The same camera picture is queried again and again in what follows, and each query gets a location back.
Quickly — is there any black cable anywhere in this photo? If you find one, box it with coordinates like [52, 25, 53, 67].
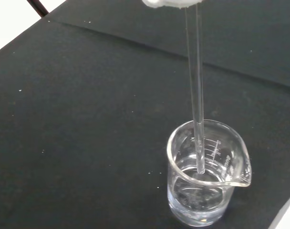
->
[26, 0, 49, 18]

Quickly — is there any clear glass beaker with water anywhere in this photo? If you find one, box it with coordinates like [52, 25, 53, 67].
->
[166, 119, 252, 221]

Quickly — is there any black bench cloth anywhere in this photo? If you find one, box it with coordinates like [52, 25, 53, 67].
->
[0, 0, 290, 229]

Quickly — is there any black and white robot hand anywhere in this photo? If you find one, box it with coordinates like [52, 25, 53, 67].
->
[141, 0, 204, 10]

